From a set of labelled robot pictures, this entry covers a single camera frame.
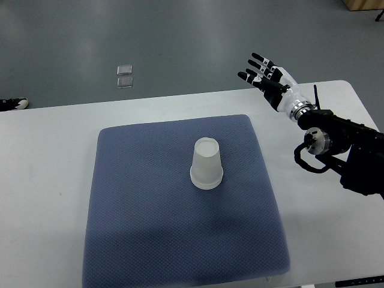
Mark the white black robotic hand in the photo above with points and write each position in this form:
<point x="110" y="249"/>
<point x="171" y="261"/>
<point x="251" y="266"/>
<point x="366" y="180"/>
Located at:
<point x="279" y="88"/>

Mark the white paper cup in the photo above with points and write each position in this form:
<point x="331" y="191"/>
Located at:
<point x="206" y="164"/>
<point x="206" y="185"/>

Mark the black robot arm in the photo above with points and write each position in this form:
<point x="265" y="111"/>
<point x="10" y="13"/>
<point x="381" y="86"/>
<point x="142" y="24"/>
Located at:
<point x="352" y="150"/>

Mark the wooden furniture corner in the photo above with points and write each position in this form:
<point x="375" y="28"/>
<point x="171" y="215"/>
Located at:
<point x="363" y="5"/>

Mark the black tripod foot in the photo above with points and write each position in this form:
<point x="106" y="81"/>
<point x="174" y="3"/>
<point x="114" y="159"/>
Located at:
<point x="379" y="16"/>

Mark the white paper cup on cushion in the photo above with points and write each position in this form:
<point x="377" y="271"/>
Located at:
<point x="206" y="185"/>

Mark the upper metal floor plate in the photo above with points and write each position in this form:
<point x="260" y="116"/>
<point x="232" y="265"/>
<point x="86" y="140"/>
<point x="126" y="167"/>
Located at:
<point x="124" y="70"/>

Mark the blue textured cushion mat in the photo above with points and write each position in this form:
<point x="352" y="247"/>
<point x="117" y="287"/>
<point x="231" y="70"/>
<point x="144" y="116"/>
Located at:
<point x="149" y="226"/>

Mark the black table control panel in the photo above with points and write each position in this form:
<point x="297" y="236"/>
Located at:
<point x="359" y="281"/>

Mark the black and white shoe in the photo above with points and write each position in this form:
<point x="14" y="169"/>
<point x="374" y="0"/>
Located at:
<point x="13" y="104"/>

